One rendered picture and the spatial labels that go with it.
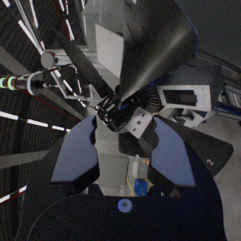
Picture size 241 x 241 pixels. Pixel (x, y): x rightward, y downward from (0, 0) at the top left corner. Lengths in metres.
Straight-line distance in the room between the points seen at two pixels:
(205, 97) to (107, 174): 7.52
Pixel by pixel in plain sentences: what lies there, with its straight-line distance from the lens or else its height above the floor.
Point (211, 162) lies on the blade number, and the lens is 0.33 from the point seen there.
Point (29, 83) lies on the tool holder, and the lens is 0.40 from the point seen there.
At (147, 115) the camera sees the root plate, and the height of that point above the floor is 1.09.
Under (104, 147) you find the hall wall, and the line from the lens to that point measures 12.49.
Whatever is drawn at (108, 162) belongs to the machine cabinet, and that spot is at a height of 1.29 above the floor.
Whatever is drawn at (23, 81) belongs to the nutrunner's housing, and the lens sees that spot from 0.44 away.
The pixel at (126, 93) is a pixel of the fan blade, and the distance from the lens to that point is 0.20.
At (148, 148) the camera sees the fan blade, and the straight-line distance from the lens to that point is 0.36.
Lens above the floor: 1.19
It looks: 3 degrees down
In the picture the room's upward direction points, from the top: 83 degrees counter-clockwise
